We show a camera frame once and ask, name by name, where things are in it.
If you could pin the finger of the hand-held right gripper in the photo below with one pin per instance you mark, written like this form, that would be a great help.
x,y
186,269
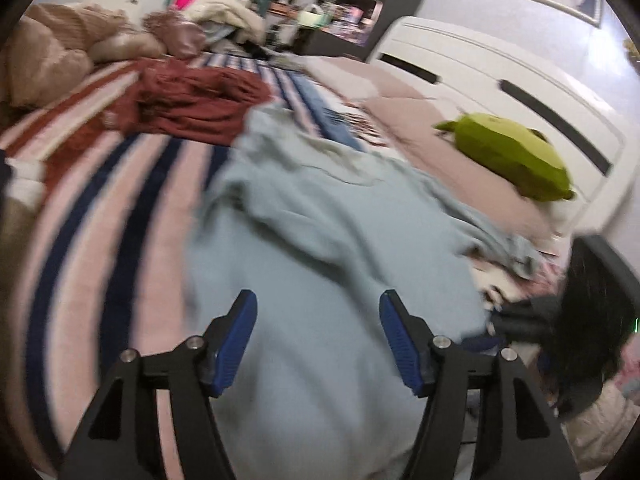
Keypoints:
x,y
525,320

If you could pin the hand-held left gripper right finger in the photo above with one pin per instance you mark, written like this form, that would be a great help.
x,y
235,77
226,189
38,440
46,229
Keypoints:
x,y
400,345

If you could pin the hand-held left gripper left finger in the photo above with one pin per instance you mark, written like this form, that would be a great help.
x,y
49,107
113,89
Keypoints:
x,y
235,345

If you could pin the light blue garment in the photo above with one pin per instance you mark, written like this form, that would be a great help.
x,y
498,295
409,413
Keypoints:
x,y
310,240

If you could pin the cream clothes pile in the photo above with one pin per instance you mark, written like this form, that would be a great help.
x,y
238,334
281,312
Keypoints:
x,y
225,12

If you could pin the green plush toy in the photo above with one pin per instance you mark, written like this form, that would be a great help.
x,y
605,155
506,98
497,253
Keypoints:
x,y
505,155

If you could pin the striped printed bed blanket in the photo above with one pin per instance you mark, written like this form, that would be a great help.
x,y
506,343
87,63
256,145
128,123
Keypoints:
x,y
125,220

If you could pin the dark red garment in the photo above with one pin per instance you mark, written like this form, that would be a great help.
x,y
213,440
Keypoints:
x,y
195,100

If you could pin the white bed headboard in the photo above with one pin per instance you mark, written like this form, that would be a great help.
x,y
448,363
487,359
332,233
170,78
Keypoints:
x,y
500,70

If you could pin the shiny pink cloth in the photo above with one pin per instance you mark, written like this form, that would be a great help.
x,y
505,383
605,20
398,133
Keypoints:
x,y
177,35

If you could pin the mint green bag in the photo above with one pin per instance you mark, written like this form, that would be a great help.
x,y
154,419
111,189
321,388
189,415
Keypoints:
x,y
311,17

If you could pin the dark bookshelf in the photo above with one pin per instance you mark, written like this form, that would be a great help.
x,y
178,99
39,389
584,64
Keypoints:
x,y
350,10

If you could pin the brown ribbed comforter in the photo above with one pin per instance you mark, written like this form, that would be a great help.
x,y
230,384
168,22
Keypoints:
x,y
55,50

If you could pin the yellow wall ornament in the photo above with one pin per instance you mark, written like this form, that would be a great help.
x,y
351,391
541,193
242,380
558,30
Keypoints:
x,y
632,51

